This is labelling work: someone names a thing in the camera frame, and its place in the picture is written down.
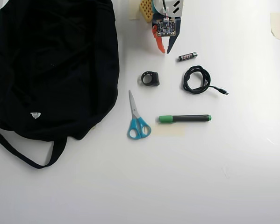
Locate black AAA battery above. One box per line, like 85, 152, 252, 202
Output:
178, 52, 198, 63

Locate green marker with black barrel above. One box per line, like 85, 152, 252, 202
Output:
158, 114, 212, 124

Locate torn beige masking tape piece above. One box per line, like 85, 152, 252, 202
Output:
270, 13, 280, 42

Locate black fabric bag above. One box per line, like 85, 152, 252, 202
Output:
0, 0, 121, 169

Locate blue handled scissors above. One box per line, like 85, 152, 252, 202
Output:
127, 90, 152, 140

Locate black plastic ring clip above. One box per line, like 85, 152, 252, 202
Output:
137, 71, 160, 87

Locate wide beige masking tape strip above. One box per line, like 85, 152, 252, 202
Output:
153, 123, 186, 137

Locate bare camera circuit board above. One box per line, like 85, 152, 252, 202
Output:
152, 16, 177, 38

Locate black camera cable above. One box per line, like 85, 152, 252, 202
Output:
162, 0, 169, 18

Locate narrow beige masking tape strip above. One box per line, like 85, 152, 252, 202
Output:
129, 0, 143, 21

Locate black coiled USB cable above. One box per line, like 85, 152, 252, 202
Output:
183, 65, 230, 96

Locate grey blue gripper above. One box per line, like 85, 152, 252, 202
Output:
151, 15, 183, 56

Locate yellow perforated robot base part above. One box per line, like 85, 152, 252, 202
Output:
139, 0, 154, 23

